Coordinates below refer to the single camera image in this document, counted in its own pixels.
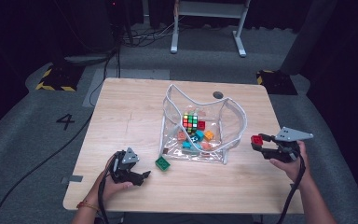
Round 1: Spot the person's right hand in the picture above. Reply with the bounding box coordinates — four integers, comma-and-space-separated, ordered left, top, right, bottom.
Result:
268, 140, 311, 185

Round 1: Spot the white metal stand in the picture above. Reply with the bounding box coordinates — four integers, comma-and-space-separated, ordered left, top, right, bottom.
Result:
170, 0, 252, 58

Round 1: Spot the dark equipment stand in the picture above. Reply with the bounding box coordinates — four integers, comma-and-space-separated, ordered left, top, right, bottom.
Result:
52, 0, 120, 67

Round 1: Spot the red string bracelet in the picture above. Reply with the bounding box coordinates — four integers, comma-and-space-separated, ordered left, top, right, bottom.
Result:
76, 200, 101, 213

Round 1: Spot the bundle of floor cables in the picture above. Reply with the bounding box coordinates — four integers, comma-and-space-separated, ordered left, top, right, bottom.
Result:
120, 21, 181, 49

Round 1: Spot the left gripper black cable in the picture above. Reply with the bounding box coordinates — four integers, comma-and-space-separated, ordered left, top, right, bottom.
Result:
97, 174, 110, 224

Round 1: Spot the grey pillar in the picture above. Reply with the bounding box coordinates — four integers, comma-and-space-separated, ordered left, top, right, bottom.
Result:
280, 0, 339, 77

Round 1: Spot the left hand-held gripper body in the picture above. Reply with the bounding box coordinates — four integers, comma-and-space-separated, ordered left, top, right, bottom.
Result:
109, 147, 140, 186

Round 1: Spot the black yellow striped base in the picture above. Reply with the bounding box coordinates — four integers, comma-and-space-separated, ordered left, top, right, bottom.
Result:
34, 63, 86, 92
255, 69, 298, 96

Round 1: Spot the multicolour puzzle cube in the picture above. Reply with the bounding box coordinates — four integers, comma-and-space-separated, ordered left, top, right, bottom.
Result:
182, 111, 200, 137

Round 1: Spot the grey tape strip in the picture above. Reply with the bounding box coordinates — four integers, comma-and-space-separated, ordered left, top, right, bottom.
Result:
61, 175, 84, 185

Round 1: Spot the green building block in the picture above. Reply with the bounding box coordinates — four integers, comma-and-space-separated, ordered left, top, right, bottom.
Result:
155, 156, 172, 172

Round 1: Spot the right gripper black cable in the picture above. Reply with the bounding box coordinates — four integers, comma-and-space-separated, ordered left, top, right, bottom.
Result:
275, 153, 308, 224

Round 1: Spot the long black floor cable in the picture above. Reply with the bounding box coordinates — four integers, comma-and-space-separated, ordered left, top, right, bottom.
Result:
0, 50, 120, 224

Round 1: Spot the clear plastic bag white trim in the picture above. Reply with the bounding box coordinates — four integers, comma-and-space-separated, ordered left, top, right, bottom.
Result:
158, 83, 249, 165

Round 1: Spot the person's left hand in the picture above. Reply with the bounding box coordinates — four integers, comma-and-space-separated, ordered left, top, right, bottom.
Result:
88, 153, 134, 207

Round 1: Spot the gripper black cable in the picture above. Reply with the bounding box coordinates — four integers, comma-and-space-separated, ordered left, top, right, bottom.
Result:
97, 174, 110, 224
275, 153, 308, 224

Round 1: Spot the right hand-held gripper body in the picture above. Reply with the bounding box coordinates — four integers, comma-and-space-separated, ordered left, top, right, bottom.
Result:
261, 126, 314, 164

